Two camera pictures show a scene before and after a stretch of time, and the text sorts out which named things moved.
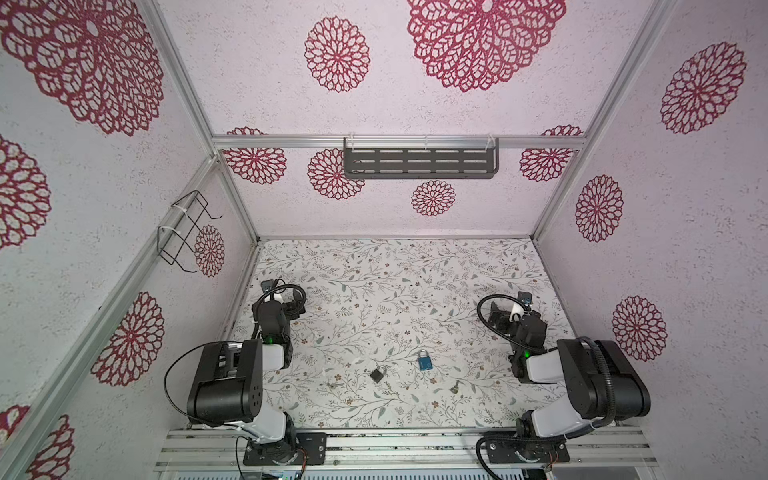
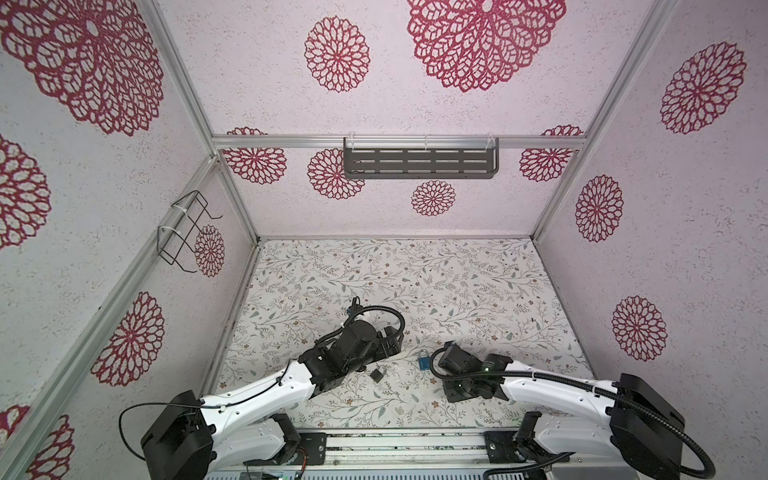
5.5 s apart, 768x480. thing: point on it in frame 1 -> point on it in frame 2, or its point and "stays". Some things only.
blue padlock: [424, 360] stays
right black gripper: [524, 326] -> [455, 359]
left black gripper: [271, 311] -> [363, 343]
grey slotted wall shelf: [421, 157] stays
